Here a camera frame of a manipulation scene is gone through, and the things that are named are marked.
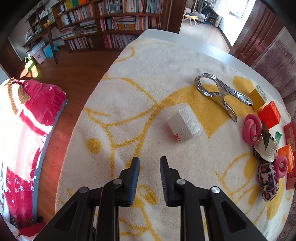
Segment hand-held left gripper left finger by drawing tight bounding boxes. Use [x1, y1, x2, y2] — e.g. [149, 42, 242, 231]
[33, 157, 140, 241]

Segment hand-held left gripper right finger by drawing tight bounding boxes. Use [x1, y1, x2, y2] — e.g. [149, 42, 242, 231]
[159, 156, 269, 241]

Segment dark green tube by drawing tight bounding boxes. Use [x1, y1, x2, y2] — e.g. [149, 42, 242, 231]
[262, 128, 271, 149]

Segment yellow box with white label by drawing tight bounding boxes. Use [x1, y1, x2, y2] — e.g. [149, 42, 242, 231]
[249, 85, 267, 112]

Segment large orange embossed cube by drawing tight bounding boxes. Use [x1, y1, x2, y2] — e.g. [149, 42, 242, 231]
[257, 101, 281, 129]

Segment red tin container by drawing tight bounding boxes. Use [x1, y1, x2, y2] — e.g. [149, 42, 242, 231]
[283, 120, 296, 191]

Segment white and yellow printed blanket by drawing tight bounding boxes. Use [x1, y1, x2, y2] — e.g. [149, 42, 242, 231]
[54, 38, 292, 241]

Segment pink knotted foam tie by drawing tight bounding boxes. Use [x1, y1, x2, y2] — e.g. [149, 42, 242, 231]
[242, 113, 263, 147]

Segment large metal clip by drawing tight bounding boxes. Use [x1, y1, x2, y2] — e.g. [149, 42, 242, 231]
[194, 73, 253, 122]

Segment red floral bedspread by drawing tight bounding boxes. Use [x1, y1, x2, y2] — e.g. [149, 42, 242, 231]
[0, 78, 67, 241]

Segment small orange embossed cube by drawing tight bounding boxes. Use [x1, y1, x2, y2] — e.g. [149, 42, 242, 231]
[277, 145, 294, 174]

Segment blue storage box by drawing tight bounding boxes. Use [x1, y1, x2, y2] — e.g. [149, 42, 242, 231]
[43, 44, 55, 58]

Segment white storage box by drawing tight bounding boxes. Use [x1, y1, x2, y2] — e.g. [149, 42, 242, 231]
[32, 47, 47, 65]

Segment wooden bookshelf with books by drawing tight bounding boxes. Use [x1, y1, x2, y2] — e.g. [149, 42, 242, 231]
[51, 0, 188, 52]

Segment green bag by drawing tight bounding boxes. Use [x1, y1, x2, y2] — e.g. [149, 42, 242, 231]
[24, 56, 36, 70]

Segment pale wooden stool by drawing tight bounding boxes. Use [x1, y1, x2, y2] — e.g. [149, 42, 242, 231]
[184, 14, 199, 25]

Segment patterned purple and white curtain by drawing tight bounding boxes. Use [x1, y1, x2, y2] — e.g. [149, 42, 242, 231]
[251, 27, 296, 109]

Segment grey sofa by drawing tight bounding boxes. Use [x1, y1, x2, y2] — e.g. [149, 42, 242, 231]
[196, 5, 219, 24]

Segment wooden desk with shelves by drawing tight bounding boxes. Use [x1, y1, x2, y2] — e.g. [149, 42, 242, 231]
[22, 0, 58, 64]

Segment dark wooden door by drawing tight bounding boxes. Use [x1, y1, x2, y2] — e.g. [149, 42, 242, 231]
[228, 0, 284, 66]

